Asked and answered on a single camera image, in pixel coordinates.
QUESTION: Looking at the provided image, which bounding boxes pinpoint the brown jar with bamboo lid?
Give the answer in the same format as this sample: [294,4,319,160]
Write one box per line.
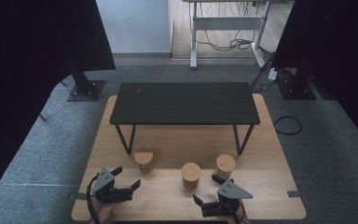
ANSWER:
[133,148,155,175]
[181,161,202,189]
[214,154,237,181]

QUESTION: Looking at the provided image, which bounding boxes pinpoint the person's right hand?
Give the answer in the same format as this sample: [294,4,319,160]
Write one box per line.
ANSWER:
[227,201,251,224]

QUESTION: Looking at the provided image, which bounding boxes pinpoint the black riser shelf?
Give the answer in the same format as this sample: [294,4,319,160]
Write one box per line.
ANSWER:
[109,81,261,156]

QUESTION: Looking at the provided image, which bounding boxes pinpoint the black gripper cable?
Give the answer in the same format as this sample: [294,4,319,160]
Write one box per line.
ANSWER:
[86,174,102,224]
[236,201,247,223]

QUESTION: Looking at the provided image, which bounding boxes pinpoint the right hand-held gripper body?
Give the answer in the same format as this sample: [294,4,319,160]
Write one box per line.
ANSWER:
[200,179,254,218]

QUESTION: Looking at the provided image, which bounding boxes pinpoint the black power strip cable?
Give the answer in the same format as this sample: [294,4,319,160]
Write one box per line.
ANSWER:
[250,59,276,94]

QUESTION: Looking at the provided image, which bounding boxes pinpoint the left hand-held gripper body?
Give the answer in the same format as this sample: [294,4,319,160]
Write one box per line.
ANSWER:
[92,167,135,203]

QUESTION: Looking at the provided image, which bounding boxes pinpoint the white desk frame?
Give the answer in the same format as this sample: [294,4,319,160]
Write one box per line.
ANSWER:
[181,0,295,70]

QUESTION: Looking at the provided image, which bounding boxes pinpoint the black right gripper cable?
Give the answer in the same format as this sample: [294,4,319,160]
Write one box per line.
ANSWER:
[236,201,247,223]

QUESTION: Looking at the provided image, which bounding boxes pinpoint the black metal stand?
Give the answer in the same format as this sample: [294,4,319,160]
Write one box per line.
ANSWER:
[66,63,106,103]
[276,66,317,101]

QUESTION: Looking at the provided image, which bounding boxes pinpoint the bundle of black cables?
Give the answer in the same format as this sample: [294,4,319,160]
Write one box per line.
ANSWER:
[195,3,276,52]

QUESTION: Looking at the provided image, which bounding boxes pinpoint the grey tape strip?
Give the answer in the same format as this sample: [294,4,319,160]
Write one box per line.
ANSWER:
[69,192,89,201]
[287,189,309,200]

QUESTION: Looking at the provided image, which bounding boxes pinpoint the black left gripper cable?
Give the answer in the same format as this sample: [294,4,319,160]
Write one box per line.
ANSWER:
[86,174,102,224]

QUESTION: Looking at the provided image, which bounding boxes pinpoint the looped black floor cable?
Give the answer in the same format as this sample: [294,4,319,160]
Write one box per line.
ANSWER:
[273,116,303,136]

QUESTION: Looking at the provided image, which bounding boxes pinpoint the person's left hand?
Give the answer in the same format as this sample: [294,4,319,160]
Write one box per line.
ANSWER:
[89,198,122,224]

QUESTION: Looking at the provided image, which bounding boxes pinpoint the black curtain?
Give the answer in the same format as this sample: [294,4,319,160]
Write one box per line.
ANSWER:
[0,0,117,209]
[271,0,358,153]

